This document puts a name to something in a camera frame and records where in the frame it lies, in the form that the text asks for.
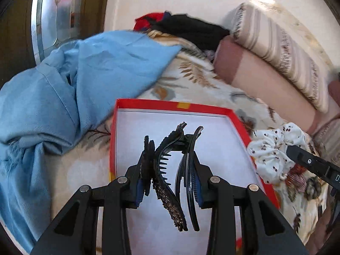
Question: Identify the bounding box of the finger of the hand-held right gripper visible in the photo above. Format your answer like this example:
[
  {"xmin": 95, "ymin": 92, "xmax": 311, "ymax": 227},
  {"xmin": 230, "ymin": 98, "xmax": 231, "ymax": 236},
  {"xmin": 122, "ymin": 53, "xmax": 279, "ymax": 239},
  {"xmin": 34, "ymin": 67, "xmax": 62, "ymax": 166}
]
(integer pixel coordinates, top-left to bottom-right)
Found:
[{"xmin": 286, "ymin": 144, "xmax": 332, "ymax": 181}]

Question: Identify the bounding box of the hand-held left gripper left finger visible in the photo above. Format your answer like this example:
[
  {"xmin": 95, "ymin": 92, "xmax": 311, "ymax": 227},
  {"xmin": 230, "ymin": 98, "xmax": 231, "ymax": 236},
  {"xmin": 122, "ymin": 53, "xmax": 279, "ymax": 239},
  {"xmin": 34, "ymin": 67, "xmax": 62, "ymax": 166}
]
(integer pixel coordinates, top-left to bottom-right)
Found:
[{"xmin": 30, "ymin": 161, "xmax": 146, "ymax": 255}]

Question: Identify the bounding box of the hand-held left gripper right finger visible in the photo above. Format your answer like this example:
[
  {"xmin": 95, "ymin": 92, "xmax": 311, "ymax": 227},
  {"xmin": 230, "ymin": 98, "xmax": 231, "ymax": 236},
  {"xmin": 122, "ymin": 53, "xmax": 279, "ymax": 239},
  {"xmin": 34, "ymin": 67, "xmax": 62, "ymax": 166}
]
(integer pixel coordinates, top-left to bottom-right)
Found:
[{"xmin": 183, "ymin": 134, "xmax": 310, "ymax": 255}]

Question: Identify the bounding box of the black hair claw clip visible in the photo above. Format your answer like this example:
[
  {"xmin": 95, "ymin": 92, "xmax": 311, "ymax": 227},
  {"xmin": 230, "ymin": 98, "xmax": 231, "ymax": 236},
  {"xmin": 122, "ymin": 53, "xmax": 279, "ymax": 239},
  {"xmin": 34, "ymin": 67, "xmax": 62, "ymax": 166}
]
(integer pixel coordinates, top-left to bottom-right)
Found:
[{"xmin": 142, "ymin": 122, "xmax": 205, "ymax": 232}]

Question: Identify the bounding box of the white floral scrunchie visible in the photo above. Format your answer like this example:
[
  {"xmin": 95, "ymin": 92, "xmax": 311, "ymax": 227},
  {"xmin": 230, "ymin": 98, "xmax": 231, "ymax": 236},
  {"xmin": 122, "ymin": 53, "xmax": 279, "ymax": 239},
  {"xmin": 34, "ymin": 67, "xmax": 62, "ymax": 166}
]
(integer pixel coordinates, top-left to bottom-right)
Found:
[{"xmin": 247, "ymin": 122, "xmax": 306, "ymax": 185}]

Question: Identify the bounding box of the red cardboard box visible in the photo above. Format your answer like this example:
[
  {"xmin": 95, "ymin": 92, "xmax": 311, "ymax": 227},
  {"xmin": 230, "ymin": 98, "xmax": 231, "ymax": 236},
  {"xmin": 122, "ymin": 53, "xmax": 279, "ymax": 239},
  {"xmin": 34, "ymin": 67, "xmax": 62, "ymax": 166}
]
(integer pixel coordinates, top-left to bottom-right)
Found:
[{"xmin": 108, "ymin": 98, "xmax": 281, "ymax": 255}]

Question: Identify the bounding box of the red white striped scrunchie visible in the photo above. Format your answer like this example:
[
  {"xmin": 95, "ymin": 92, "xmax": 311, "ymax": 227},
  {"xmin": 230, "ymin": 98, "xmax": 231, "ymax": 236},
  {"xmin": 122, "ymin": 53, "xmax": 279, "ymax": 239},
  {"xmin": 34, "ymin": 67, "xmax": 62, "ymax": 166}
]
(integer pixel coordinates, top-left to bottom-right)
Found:
[{"xmin": 285, "ymin": 165, "xmax": 309, "ymax": 192}]

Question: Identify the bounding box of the striped floral pillow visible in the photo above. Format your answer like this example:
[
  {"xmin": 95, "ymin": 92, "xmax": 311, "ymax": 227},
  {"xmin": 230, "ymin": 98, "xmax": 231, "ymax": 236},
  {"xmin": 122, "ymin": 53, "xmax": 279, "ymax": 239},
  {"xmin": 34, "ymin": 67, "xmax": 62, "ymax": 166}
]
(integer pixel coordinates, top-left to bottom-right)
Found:
[
  {"xmin": 312, "ymin": 117, "xmax": 340, "ymax": 162},
  {"xmin": 230, "ymin": 3, "xmax": 331, "ymax": 113}
]

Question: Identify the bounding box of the pink bolster pillow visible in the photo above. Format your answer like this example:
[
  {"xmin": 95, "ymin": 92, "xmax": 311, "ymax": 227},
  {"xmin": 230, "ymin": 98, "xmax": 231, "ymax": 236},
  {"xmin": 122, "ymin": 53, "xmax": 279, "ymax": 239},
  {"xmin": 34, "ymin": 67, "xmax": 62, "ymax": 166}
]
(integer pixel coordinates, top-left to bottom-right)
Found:
[
  {"xmin": 213, "ymin": 36, "xmax": 326, "ymax": 136},
  {"xmin": 328, "ymin": 81, "xmax": 340, "ymax": 117}
]

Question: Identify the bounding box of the leaf print blanket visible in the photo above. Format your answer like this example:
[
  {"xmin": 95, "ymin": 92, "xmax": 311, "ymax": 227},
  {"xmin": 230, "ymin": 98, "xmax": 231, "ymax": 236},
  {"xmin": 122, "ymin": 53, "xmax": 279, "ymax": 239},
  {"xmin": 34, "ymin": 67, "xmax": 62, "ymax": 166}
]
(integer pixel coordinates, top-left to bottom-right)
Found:
[{"xmin": 49, "ymin": 30, "xmax": 332, "ymax": 255}]

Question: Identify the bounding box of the light blue cloth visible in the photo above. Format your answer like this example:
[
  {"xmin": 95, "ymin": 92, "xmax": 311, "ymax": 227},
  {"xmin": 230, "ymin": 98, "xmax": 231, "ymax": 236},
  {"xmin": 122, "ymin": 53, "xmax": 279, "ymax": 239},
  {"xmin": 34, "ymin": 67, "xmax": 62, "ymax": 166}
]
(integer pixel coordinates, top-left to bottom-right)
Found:
[{"xmin": 0, "ymin": 30, "xmax": 182, "ymax": 254}]

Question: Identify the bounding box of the black cloth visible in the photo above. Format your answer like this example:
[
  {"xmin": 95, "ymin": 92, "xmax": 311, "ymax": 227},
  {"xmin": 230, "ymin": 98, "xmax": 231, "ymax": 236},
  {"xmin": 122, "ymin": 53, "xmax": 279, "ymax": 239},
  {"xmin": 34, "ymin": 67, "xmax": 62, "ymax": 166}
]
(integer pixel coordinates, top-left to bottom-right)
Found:
[{"xmin": 153, "ymin": 11, "xmax": 231, "ymax": 51}]

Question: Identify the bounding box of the red cloth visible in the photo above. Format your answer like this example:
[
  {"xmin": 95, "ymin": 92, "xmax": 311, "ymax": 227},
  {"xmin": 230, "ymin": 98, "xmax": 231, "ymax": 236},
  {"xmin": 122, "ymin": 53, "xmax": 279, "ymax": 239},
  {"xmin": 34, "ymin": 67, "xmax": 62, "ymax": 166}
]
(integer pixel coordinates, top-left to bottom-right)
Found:
[{"xmin": 133, "ymin": 13, "xmax": 165, "ymax": 31}]

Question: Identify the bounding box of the brown door with glass pane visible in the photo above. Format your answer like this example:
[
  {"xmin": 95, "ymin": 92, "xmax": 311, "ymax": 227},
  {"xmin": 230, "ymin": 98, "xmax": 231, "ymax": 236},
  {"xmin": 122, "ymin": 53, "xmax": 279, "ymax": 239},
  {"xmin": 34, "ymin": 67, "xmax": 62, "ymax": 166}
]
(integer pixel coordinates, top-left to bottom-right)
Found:
[{"xmin": 0, "ymin": 0, "xmax": 113, "ymax": 91}]

